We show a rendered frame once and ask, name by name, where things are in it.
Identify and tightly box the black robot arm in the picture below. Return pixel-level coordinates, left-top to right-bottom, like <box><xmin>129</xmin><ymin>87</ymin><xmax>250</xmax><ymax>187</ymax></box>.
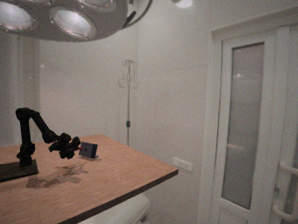
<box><xmin>16</xmin><ymin>108</ymin><xmax>75</xmax><ymax>167</ymax></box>

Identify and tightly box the dark grey panel with round hole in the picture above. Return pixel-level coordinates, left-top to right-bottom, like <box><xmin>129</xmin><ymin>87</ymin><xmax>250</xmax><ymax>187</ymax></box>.
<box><xmin>79</xmin><ymin>142</ymin><xmax>98</xmax><ymax>159</ymax></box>

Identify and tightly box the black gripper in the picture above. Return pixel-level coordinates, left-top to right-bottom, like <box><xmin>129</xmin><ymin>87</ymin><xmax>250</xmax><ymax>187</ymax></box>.
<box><xmin>59</xmin><ymin>136</ymin><xmax>81</xmax><ymax>159</ymax></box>

